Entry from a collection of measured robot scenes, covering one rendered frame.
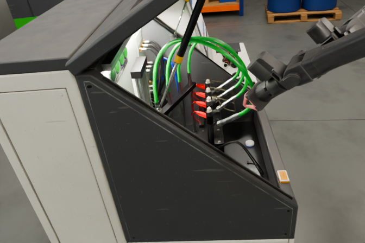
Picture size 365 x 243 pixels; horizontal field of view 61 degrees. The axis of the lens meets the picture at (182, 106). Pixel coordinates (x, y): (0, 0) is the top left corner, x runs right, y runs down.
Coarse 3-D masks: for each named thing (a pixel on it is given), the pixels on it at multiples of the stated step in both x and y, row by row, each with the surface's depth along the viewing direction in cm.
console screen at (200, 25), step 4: (192, 0) 163; (196, 0) 186; (192, 4) 156; (192, 8) 151; (200, 16) 185; (200, 20) 178; (196, 24) 152; (200, 24) 170; (204, 24) 198; (200, 28) 164; (204, 28) 188; (200, 32) 158; (204, 32) 181; (204, 48) 159; (208, 56) 164
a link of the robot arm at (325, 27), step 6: (324, 18) 101; (318, 24) 99; (324, 24) 100; (330, 24) 101; (354, 24) 98; (306, 30) 103; (312, 30) 100; (318, 30) 100; (324, 30) 99; (330, 30) 101; (336, 30) 100; (348, 30) 98; (354, 30) 98; (312, 36) 102; (318, 36) 100; (324, 36) 100; (342, 36) 100; (318, 42) 101
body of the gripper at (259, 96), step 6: (258, 84) 95; (264, 84) 90; (252, 90) 94; (258, 90) 92; (264, 90) 90; (246, 96) 93; (252, 96) 93; (258, 96) 93; (264, 96) 91; (270, 96) 90; (276, 96) 90; (252, 102) 93; (258, 102) 93; (264, 102) 94; (258, 108) 93
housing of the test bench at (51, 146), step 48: (96, 0) 128; (0, 48) 84; (48, 48) 80; (0, 96) 80; (48, 96) 79; (48, 144) 88; (96, 144) 88; (48, 192) 98; (96, 192) 97; (96, 240) 110
